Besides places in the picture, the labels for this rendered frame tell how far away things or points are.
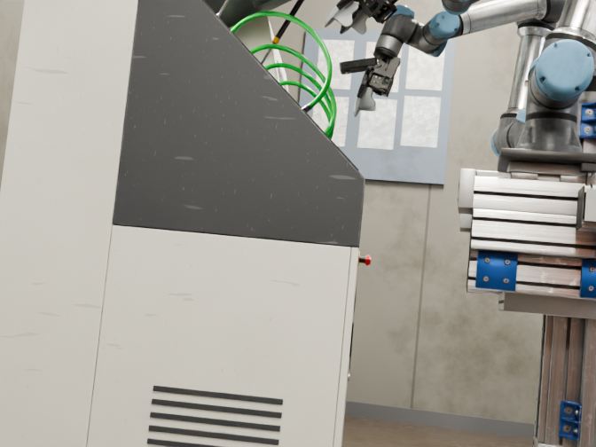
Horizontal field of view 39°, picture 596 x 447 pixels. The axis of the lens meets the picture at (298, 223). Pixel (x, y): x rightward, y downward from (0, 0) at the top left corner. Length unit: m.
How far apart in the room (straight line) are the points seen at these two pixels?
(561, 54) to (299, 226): 0.68
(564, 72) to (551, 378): 0.77
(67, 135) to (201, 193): 0.35
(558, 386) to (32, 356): 1.27
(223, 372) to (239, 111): 0.61
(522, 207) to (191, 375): 0.84
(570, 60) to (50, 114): 1.19
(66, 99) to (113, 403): 0.72
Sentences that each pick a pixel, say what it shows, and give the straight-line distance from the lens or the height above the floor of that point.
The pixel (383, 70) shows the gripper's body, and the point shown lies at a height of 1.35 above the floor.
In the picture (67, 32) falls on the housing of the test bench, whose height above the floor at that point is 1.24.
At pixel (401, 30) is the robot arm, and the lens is 2.57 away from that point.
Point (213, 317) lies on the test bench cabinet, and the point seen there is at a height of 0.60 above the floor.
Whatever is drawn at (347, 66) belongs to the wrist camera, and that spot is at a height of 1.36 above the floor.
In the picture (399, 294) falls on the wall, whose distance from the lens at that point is 4.87.
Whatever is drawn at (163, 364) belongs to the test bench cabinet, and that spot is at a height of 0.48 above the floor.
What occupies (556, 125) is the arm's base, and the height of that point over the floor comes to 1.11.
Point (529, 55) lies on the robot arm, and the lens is 2.70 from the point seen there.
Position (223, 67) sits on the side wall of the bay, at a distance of 2.01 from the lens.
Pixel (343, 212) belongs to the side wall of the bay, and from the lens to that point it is 1.92.
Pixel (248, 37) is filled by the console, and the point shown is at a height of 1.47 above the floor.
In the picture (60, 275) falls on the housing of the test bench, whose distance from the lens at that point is 2.03.
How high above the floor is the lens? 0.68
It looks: 5 degrees up
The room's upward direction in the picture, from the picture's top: 6 degrees clockwise
